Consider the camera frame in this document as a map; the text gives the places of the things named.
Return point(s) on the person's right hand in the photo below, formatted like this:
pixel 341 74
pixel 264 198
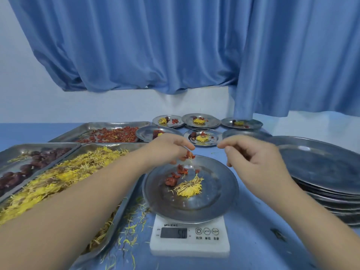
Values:
pixel 258 165

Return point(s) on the person's left hand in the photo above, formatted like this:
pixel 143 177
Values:
pixel 168 150

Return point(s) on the round steel plate red label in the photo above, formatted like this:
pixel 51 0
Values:
pixel 155 122

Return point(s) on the stack of steel plates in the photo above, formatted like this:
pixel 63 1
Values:
pixel 323 165

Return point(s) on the white digital kitchen scale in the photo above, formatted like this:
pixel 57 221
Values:
pixel 191 247

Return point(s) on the pile of yellow chrysanthemums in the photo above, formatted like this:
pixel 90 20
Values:
pixel 56 177

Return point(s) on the person's right forearm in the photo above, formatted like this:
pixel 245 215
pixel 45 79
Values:
pixel 317 230

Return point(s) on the person's left forearm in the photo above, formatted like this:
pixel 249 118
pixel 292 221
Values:
pixel 70 213

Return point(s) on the rectangular steel tray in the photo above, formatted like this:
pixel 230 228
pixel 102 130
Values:
pixel 70 130
pixel 17 149
pixel 121 210

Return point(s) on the blue tablecloth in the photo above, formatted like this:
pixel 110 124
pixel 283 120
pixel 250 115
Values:
pixel 253 244

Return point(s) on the wide blue curtain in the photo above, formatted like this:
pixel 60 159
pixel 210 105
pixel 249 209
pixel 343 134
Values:
pixel 140 42

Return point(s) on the narrow blue curtain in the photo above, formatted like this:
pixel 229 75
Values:
pixel 303 59

